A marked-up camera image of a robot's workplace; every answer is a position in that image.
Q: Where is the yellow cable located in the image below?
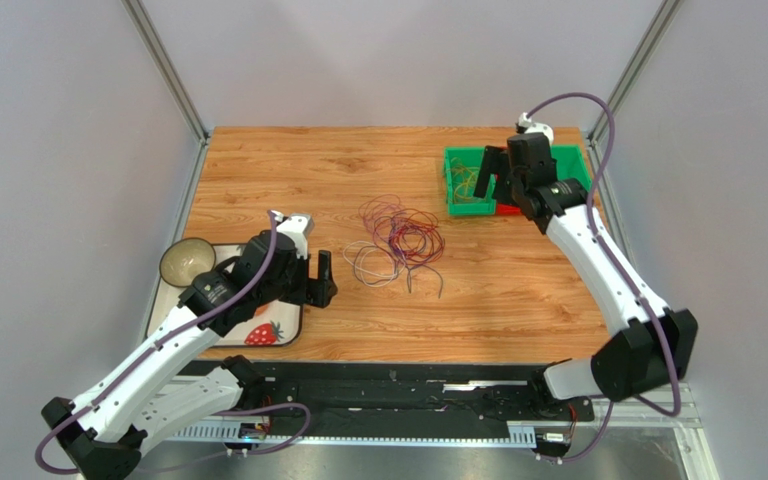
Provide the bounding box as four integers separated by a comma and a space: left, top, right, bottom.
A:
451, 162, 485, 202

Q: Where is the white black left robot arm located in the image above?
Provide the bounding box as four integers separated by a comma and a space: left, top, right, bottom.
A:
42, 213, 337, 479

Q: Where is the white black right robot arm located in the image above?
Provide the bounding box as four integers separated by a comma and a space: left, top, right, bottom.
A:
474, 132, 698, 402

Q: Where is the green storage bin left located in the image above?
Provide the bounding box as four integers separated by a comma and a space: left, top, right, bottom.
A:
442, 146, 496, 217

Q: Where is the green storage bin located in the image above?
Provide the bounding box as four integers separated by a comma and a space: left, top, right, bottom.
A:
551, 145, 592, 192
442, 146, 496, 217

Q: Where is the green storage bin right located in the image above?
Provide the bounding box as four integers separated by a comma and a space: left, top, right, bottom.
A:
551, 145, 592, 192

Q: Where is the red storage bin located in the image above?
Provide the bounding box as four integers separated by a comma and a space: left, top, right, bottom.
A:
495, 203, 522, 216

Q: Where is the clear glass bowl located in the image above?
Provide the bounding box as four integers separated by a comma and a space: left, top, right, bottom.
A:
158, 237, 216, 288

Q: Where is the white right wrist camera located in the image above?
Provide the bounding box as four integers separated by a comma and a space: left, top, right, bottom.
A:
516, 112, 555, 145

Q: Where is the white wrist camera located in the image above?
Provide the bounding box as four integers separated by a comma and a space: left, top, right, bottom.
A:
268, 210, 314, 259
516, 112, 555, 145

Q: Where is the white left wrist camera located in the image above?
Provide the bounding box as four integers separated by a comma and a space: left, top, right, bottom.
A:
268, 210, 314, 259

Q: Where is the aluminium frame post right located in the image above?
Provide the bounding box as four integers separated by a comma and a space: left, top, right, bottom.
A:
586, 0, 683, 141

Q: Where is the aluminium frame post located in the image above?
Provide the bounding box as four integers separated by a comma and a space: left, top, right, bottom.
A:
586, 0, 683, 141
121, 0, 211, 142

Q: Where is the pink cable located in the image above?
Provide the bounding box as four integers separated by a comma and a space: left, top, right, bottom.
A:
342, 194, 412, 288

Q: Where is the dark blue cable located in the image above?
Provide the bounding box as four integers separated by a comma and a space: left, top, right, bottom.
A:
383, 226, 447, 296

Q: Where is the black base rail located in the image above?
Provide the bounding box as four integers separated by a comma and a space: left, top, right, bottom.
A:
184, 359, 598, 441

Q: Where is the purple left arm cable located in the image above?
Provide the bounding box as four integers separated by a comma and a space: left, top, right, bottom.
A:
34, 209, 315, 475

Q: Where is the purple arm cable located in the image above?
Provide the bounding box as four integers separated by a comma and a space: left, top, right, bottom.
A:
34, 209, 315, 475
523, 91, 683, 464

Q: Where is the aluminium frame post left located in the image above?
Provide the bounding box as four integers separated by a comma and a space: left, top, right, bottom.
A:
121, 0, 211, 142

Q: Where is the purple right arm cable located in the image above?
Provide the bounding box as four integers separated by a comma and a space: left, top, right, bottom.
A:
523, 91, 683, 464

